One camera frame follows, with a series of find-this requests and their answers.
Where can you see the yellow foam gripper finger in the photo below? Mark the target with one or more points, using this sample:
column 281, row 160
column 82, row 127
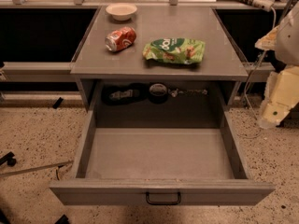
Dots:
column 282, row 89

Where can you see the green rice chip bag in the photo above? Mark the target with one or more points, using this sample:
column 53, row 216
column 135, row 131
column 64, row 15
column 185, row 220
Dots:
column 175, row 50

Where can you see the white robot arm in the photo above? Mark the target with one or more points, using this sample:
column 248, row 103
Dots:
column 282, row 89

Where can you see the open grey top drawer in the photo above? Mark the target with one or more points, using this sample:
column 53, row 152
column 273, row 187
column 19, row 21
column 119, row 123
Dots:
column 118, row 166

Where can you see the black tape roll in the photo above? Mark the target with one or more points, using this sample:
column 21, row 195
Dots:
column 158, row 93

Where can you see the grey metal cabinet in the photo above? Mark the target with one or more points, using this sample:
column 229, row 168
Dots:
column 181, row 71

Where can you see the crushed orange soda can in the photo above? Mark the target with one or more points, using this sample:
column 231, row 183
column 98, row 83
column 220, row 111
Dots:
column 120, row 39

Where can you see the white ceramic bowl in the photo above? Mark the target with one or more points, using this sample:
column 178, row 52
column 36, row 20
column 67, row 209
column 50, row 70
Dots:
column 121, row 11

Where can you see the metal rod on floor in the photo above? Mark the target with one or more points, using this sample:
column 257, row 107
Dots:
column 29, row 170

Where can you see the black caster foot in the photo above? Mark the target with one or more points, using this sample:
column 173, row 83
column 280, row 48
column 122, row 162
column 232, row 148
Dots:
column 8, row 159

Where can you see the black drawer handle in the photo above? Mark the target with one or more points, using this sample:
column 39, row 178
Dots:
column 163, row 198

